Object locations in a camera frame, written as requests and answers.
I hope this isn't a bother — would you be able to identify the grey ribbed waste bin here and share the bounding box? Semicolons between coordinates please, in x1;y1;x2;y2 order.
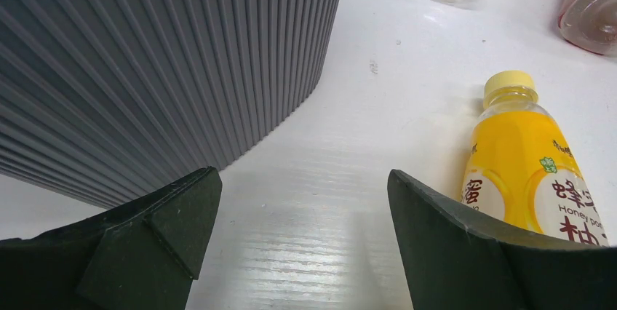
1;0;339;208

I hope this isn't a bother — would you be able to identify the red yellow label bottle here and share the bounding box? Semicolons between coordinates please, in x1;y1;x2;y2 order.
558;0;616;57

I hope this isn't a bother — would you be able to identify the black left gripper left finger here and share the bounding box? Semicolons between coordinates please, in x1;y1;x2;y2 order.
1;167;223;309

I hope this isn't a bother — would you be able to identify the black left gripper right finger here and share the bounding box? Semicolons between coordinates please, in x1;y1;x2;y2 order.
387;170;616;309

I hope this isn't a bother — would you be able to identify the yellow honey pomelo bottle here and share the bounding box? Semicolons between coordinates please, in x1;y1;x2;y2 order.
460;71;609;247

